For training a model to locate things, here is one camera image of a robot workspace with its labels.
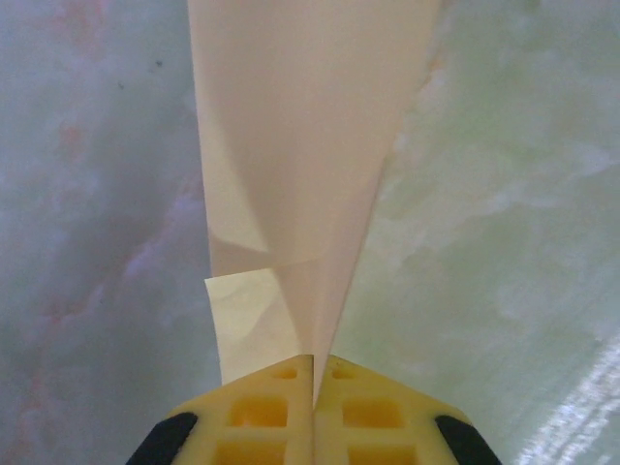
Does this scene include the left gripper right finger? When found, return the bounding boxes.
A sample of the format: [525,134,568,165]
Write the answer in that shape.
[313,355,500,465]

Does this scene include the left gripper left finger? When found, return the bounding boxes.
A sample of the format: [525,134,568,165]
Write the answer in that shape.
[125,355,315,465]

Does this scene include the yellow paper sheet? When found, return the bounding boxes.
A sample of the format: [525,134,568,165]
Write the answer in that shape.
[186,0,447,403]

